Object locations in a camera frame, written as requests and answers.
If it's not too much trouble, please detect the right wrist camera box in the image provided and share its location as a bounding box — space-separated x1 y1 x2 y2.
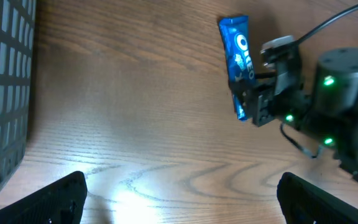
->
260 35 295 54

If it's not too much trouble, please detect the grey plastic mesh basket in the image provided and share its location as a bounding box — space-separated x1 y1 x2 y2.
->
0 0 37 191

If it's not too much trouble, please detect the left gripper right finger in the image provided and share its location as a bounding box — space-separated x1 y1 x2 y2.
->
277 172 358 224

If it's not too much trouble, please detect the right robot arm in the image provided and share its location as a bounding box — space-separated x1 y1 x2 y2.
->
229 45 358 182

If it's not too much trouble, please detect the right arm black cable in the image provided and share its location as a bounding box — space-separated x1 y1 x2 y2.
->
280 0 358 159

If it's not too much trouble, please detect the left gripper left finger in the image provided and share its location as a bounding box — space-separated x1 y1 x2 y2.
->
0 171 88 224

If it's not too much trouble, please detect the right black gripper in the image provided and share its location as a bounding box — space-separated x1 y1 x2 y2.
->
229 46 311 127

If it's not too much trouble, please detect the blue Oreo cookie pack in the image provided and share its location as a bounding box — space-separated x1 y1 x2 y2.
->
218 16 255 121

